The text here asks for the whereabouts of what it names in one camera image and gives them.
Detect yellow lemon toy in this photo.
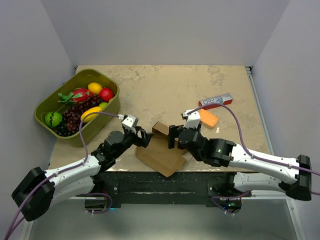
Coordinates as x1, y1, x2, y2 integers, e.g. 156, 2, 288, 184
87, 82, 103, 95

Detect dark blue grape bunch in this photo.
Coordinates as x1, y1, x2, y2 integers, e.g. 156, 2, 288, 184
56, 123, 72, 137

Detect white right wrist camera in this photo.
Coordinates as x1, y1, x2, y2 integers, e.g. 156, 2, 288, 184
181, 109, 202, 131

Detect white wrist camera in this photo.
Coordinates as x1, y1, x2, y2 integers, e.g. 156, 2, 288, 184
181, 109, 202, 131
121, 115, 139, 134

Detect small green lime toy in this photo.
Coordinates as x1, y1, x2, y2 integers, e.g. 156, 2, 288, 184
99, 102, 108, 109

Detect red silver toothpaste box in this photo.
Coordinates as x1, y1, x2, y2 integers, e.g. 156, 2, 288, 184
198, 93, 233, 110

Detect purple grape bunch toy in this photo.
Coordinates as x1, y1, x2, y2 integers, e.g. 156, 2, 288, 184
60, 95, 103, 135

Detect olive green plastic bin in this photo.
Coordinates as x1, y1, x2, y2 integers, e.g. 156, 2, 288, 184
34, 69, 121, 147

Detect green striped melon toy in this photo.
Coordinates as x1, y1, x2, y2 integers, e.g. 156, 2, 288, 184
44, 111, 63, 128

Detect orange sponge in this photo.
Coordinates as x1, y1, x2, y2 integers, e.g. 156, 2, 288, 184
199, 109, 218, 129

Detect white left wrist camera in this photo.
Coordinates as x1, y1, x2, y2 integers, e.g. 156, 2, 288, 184
121, 115, 139, 134

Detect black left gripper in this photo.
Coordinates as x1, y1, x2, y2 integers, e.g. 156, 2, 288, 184
113, 125, 153, 159

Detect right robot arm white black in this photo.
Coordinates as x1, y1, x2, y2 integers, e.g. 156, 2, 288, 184
168, 125, 312, 201

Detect yellow mango toy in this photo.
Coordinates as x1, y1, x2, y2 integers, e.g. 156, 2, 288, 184
80, 106, 102, 123

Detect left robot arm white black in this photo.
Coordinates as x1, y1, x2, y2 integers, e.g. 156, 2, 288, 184
11, 127, 153, 222

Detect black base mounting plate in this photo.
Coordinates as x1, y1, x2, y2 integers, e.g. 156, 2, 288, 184
84, 171, 251, 213

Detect brown cardboard paper box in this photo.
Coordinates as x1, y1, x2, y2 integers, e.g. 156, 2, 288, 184
135, 121, 187, 177

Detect red apple toy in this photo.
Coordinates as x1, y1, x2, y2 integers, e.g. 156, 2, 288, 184
99, 87, 115, 103

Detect pink dragon fruit toy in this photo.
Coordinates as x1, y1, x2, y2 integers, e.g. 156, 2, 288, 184
58, 88, 94, 105

